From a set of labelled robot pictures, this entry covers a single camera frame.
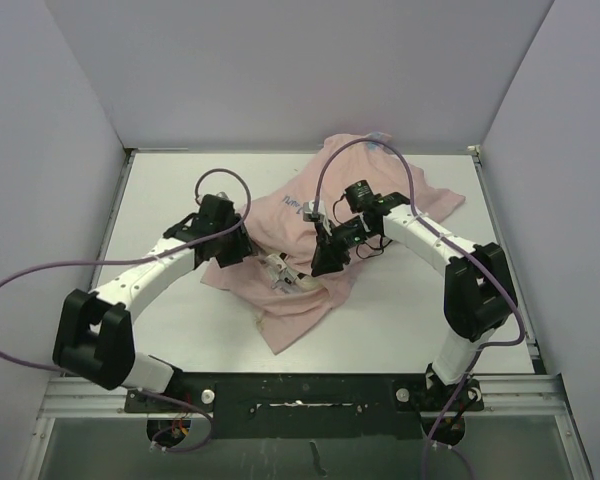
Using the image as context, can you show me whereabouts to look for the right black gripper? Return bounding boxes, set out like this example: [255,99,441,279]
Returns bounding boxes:
[311,216,377,276]

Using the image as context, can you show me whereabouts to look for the pink pillowcase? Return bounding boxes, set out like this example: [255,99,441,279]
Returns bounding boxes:
[202,134,465,354]

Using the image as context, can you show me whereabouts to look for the cream pillow with bear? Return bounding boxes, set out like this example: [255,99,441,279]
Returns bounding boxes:
[260,252,324,294]

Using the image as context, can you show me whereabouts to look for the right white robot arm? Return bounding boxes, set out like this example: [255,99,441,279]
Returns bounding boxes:
[302,180,517,409]

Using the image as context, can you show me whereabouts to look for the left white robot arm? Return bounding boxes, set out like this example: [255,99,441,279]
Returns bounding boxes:
[52,193,254,411]

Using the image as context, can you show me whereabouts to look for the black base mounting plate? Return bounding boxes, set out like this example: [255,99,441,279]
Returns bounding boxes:
[124,373,484,445]

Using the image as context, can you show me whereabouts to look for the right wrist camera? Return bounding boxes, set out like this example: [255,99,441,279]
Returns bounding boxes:
[302,200,330,230]

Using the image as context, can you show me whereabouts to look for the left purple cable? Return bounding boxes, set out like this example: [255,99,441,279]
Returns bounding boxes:
[0,168,254,454]

